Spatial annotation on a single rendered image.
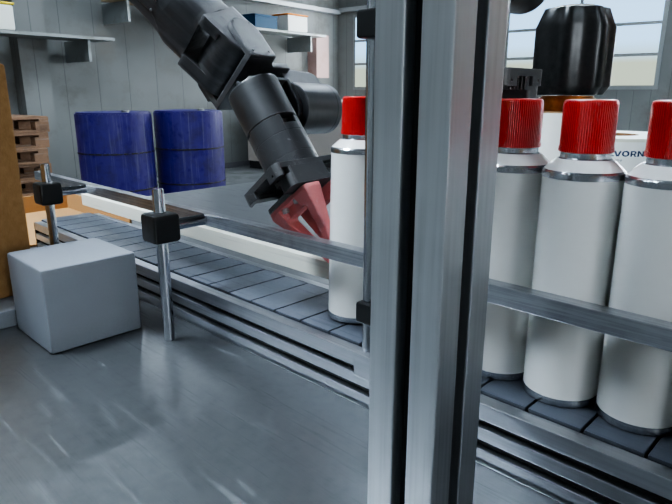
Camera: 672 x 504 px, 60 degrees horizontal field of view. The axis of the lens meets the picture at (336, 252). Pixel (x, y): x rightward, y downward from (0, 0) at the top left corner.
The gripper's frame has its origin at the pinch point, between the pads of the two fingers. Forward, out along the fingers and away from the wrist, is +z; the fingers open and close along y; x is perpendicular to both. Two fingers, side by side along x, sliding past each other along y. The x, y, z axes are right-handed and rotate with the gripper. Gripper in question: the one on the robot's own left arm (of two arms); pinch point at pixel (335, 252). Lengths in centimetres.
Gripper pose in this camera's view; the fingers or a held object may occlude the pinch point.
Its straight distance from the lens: 58.8
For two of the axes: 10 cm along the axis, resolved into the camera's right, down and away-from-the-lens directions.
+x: -5.6, 4.3, 7.0
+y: 6.9, -2.2, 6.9
